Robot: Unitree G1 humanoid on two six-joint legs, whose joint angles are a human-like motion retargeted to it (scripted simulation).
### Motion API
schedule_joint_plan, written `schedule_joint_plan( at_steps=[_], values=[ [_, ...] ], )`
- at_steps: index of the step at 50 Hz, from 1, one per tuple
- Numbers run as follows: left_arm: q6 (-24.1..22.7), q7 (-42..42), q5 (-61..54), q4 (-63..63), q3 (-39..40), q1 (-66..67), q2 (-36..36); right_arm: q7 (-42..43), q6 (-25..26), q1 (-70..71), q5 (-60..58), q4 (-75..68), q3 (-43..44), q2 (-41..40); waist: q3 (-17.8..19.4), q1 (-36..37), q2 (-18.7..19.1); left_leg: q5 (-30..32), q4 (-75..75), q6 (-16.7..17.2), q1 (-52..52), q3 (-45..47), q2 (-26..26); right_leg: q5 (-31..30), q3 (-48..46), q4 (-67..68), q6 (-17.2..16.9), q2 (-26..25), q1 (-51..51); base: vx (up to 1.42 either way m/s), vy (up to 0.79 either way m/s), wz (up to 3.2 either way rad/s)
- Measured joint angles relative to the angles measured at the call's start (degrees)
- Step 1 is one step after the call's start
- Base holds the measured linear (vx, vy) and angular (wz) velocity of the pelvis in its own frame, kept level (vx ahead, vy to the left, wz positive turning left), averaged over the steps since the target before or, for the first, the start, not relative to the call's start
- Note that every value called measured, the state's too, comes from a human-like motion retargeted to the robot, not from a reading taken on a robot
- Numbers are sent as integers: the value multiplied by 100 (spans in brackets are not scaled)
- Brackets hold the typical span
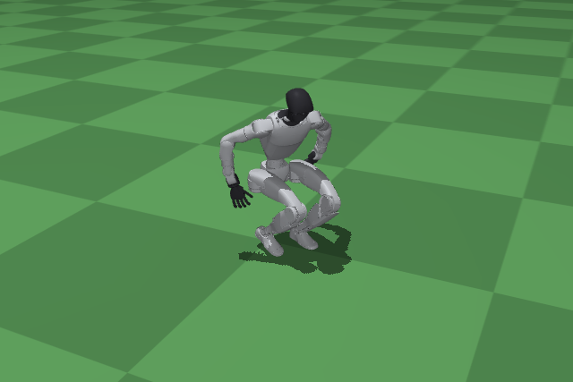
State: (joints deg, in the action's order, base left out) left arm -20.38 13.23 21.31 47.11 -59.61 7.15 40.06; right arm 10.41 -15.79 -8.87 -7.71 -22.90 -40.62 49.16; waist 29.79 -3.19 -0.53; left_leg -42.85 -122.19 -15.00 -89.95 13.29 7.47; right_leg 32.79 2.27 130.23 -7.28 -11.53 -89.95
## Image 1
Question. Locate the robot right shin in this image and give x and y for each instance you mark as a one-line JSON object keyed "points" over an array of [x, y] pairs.
{"points": [[282, 222]]}

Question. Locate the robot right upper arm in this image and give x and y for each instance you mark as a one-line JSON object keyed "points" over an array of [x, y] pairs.
{"points": [[259, 128]]}

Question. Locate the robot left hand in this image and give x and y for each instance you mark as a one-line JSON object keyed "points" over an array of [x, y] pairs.
{"points": [[310, 158]]}

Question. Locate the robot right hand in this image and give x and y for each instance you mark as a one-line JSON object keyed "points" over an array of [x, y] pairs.
{"points": [[237, 192]]}

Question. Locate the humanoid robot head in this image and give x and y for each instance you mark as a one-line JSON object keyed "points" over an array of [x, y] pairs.
{"points": [[299, 105]]}

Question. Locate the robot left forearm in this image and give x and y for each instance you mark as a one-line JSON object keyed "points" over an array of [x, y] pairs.
{"points": [[321, 144]]}

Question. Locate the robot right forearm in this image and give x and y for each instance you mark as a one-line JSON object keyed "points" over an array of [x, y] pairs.
{"points": [[227, 159]]}

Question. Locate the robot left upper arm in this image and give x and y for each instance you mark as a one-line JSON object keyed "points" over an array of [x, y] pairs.
{"points": [[318, 122]]}

